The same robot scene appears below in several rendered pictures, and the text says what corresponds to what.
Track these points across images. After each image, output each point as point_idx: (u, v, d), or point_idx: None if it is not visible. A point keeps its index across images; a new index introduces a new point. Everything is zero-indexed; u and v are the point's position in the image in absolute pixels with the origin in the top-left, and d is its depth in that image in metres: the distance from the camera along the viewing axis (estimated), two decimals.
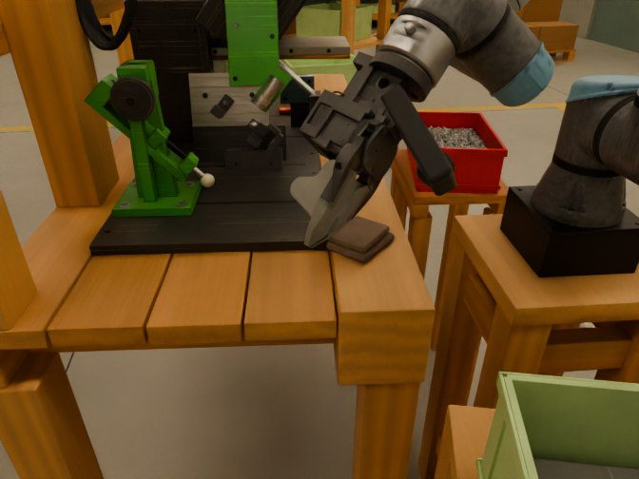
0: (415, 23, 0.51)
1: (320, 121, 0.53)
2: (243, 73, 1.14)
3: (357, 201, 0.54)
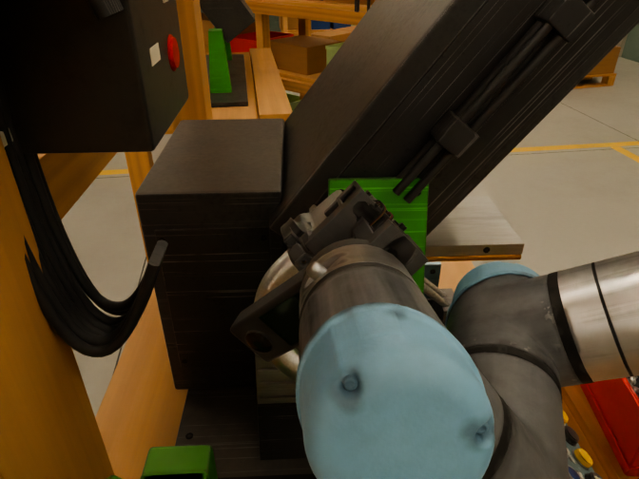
0: (319, 279, 0.29)
1: (347, 199, 0.41)
2: None
3: None
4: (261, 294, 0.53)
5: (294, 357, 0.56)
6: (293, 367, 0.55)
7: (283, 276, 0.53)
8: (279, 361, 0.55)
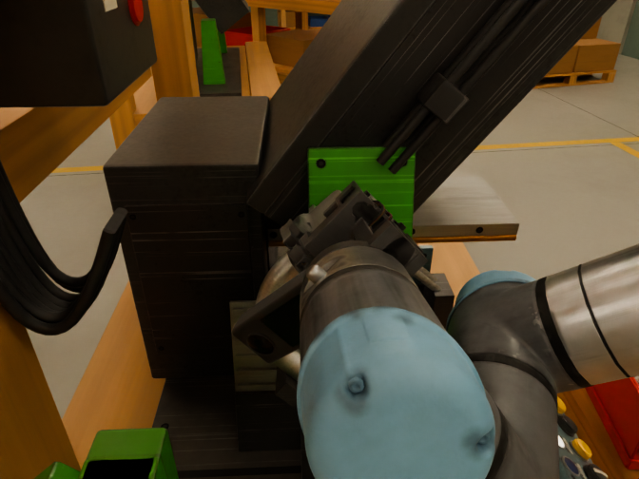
0: (319, 282, 0.29)
1: (345, 200, 0.41)
2: None
3: None
4: (262, 295, 0.53)
5: (297, 357, 0.56)
6: (296, 367, 0.55)
7: (284, 277, 0.53)
8: (281, 362, 0.55)
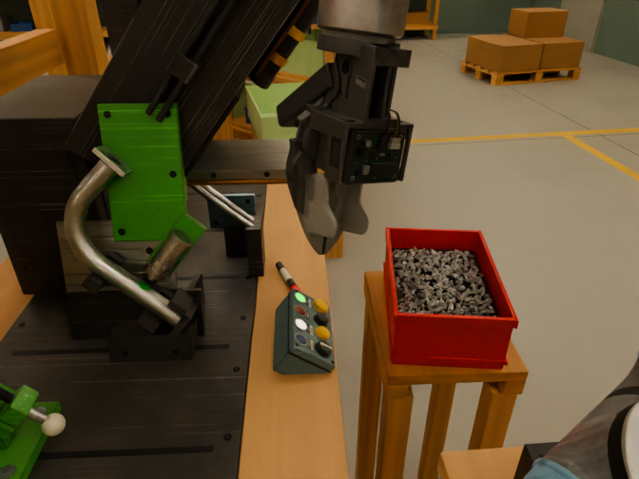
0: None
1: (393, 155, 0.46)
2: (134, 224, 0.78)
3: (307, 188, 0.50)
4: (66, 210, 0.74)
5: (97, 258, 0.76)
6: (96, 265, 0.76)
7: (80, 196, 0.73)
8: (85, 261, 0.76)
